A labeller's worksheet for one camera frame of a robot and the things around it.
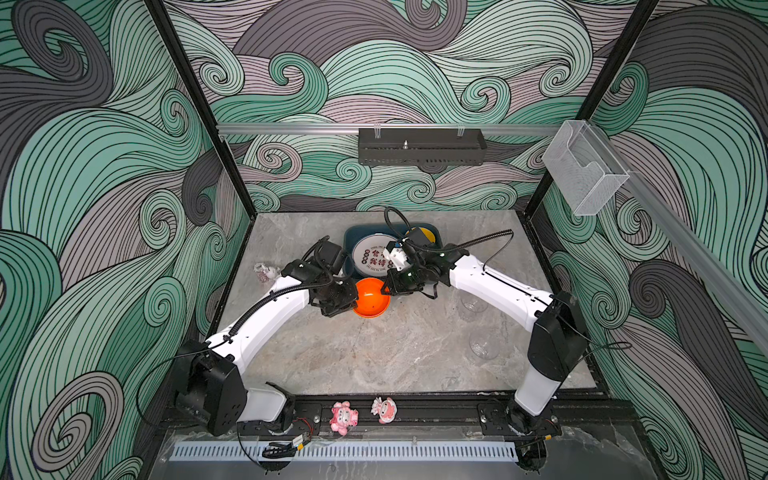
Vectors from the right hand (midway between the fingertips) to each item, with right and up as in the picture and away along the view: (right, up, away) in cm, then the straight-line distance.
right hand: (383, 290), depth 80 cm
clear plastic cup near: (+28, -16, +1) cm, 32 cm away
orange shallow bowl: (-3, -3, +1) cm, 5 cm away
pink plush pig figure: (-10, -29, -10) cm, 32 cm away
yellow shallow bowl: (+16, +17, +26) cm, 35 cm away
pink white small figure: (+1, -28, -8) cm, 29 cm away
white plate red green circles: (-5, +8, +24) cm, 26 cm away
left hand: (-7, -3, -1) cm, 7 cm away
